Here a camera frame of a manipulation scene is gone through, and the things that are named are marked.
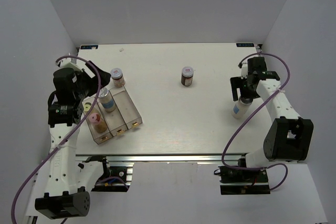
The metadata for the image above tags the white blue label shaker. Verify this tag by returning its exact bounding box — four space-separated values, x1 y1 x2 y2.
232 97 253 119

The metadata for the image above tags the silver lid white shaker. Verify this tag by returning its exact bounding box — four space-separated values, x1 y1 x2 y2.
98 88 116 113

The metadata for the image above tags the pink cap spice bottle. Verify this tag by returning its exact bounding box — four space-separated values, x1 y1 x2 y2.
88 113 108 133

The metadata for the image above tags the orange label jar white lid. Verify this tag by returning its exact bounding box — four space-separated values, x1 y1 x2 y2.
110 68 125 88

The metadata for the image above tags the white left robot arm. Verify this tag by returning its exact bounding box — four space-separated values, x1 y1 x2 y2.
35 57 111 220

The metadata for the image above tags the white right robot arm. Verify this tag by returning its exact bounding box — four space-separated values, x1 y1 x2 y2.
230 54 314 182

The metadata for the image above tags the yellow cap spice bottle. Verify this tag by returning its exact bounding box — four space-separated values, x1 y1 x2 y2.
83 102 100 115

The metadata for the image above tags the blue right corner sticker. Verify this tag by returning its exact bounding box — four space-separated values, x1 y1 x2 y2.
236 42 255 47

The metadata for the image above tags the blue corner sticker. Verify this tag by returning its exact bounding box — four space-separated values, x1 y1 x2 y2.
236 42 255 47
80 45 98 50

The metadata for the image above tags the clear brown organizer tray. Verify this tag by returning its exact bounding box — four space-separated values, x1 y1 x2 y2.
82 87 143 145

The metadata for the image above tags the blue left corner sticker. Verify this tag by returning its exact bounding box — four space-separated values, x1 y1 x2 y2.
80 45 98 50

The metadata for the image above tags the dark sauce jar white lid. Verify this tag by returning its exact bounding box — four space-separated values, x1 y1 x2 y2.
181 66 194 87

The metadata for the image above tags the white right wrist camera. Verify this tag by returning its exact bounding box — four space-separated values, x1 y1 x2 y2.
238 62 248 79

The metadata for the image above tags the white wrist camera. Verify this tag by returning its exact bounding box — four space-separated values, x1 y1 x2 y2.
238 62 248 79
56 57 95 78

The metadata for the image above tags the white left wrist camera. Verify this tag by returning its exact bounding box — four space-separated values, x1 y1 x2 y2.
56 57 95 78

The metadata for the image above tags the aluminium front table rail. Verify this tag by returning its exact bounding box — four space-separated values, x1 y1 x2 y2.
76 153 299 163

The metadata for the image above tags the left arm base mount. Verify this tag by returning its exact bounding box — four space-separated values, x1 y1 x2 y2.
92 156 133 193

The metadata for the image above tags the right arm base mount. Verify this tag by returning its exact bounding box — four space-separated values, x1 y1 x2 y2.
214 166 270 195

